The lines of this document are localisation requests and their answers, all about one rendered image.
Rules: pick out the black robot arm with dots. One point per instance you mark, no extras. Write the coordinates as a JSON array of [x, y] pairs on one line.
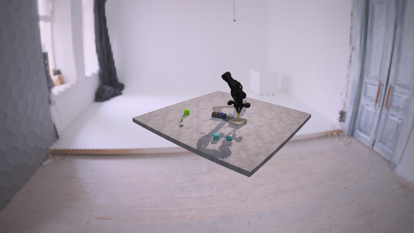
[[236, 90]]

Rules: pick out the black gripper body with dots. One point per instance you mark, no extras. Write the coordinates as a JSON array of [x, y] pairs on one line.
[[246, 105]]

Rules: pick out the beige rectangular tray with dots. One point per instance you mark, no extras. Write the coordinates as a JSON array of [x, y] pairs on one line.
[[238, 121]]

